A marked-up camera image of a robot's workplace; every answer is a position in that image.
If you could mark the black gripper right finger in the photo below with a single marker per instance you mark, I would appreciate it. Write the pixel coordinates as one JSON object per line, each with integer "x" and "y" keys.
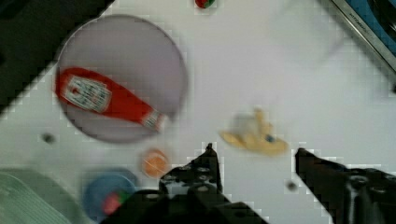
{"x": 349, "y": 195}

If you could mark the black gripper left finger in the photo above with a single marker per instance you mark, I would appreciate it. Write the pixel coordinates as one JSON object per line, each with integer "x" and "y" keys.
{"x": 202, "y": 170}

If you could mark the yellow plush peeled banana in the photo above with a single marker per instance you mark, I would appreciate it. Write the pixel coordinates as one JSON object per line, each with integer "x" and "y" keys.
{"x": 254, "y": 133}

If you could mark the orange slice toy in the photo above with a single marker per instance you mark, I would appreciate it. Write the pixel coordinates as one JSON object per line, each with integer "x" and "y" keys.
{"x": 154, "y": 163}

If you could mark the blue bowl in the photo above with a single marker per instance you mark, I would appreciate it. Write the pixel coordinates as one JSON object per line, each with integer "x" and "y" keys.
{"x": 98, "y": 184}

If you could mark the strawberry toy in bowl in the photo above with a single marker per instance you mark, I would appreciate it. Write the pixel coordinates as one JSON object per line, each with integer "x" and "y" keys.
{"x": 114, "y": 200}

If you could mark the grey round plate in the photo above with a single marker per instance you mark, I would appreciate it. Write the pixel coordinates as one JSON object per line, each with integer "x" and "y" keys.
{"x": 136, "y": 54}

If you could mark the red ketchup bottle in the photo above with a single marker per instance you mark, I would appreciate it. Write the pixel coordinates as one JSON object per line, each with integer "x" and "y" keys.
{"x": 98, "y": 94}

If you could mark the red strawberry toy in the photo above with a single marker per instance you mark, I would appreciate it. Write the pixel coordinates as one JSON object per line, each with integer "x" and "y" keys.
{"x": 205, "y": 3}

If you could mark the green colander basket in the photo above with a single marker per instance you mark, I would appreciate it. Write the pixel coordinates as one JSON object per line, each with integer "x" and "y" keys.
{"x": 28, "y": 197}

